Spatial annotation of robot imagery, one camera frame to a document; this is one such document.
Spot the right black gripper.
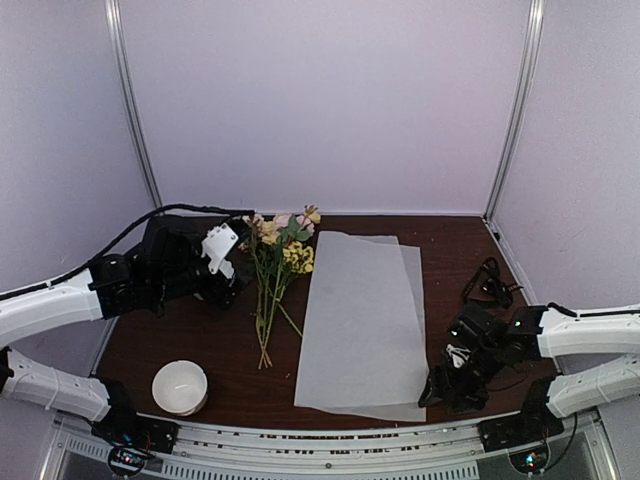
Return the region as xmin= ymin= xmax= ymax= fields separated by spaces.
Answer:
xmin=419 ymin=342 xmax=505 ymax=417

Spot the small yellow flower sprig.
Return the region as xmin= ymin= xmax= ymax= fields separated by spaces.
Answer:
xmin=254 ymin=240 xmax=315 ymax=370

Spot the yellow blossom stem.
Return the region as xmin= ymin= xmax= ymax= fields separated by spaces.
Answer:
xmin=257 ymin=203 xmax=322 ymax=371

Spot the pink flower stem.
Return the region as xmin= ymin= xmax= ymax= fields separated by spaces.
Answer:
xmin=238 ymin=214 xmax=304 ymax=338

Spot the translucent white wrapping paper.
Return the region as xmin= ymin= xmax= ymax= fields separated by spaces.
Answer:
xmin=294 ymin=231 xmax=429 ymax=422

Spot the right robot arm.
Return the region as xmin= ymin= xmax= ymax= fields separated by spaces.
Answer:
xmin=417 ymin=303 xmax=639 ymax=451

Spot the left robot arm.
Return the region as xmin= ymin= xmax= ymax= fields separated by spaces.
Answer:
xmin=1 ymin=216 xmax=250 ymax=445

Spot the plain white bowl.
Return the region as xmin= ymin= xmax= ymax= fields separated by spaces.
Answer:
xmin=151 ymin=360 xmax=209 ymax=416

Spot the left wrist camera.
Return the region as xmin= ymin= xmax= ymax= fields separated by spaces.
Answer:
xmin=201 ymin=223 xmax=239 ymax=279

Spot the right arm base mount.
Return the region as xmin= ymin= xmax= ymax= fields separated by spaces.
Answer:
xmin=478 ymin=413 xmax=564 ymax=452

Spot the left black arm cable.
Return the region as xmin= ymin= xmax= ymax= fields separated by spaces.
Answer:
xmin=0 ymin=202 xmax=256 ymax=301

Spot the black ribbon strap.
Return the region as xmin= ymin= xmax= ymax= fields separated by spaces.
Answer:
xmin=460 ymin=257 xmax=522 ymax=307

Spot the aluminium front rail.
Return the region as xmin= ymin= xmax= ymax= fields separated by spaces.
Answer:
xmin=49 ymin=394 xmax=606 ymax=480

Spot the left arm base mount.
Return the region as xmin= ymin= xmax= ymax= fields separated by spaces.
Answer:
xmin=90 ymin=416 xmax=179 ymax=454

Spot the left aluminium frame post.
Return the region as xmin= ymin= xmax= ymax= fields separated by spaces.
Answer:
xmin=104 ymin=0 xmax=163 ymax=208

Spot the aluminium frame post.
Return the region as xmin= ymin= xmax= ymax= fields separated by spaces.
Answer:
xmin=104 ymin=0 xmax=163 ymax=208
xmin=483 ymin=0 xmax=546 ymax=224

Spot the right aluminium frame post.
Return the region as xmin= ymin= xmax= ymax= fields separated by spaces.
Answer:
xmin=483 ymin=0 xmax=546 ymax=224

